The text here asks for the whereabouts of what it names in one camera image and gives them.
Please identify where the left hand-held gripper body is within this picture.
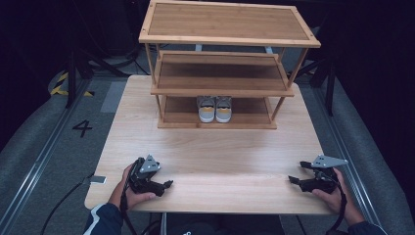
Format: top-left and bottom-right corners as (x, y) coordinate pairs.
(128, 154), (162, 195)

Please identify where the black metal stand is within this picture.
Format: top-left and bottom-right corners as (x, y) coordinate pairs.
(293, 48), (338, 118)
(64, 45), (145, 110)

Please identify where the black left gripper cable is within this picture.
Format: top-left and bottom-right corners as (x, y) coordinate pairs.
(118, 160), (162, 235)

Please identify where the black floor cable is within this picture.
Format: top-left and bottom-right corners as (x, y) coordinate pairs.
(39, 174), (96, 235)

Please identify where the white grey child sneaker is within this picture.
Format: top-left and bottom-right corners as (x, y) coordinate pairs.
(214, 95), (234, 124)
(196, 95), (216, 124)

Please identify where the grey tape tab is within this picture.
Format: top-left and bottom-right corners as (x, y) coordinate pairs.
(87, 175), (108, 186)

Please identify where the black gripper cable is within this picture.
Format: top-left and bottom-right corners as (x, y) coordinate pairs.
(317, 169), (348, 234)
(118, 160), (162, 235)

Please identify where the metal floor rail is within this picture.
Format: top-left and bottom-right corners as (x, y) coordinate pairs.
(0, 77), (93, 231)
(311, 82), (381, 226)

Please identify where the person's black cap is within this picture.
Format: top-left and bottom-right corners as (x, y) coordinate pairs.
(165, 222), (216, 235)

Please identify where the three-tier wooden shoe rack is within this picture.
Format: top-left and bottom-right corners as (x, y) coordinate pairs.
(138, 0), (322, 130)

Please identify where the yellow black hazard tape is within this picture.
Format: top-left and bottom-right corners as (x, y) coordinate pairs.
(49, 71), (96, 98)

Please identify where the person's right hand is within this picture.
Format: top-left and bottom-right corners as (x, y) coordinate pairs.
(311, 167), (348, 214)

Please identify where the person's left hand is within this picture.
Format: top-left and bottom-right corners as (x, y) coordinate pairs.
(108, 163), (158, 211)

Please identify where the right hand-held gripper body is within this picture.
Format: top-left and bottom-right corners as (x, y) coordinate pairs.
(299, 154), (349, 195)

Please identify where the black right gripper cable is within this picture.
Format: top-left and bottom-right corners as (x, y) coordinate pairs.
(317, 169), (348, 234)

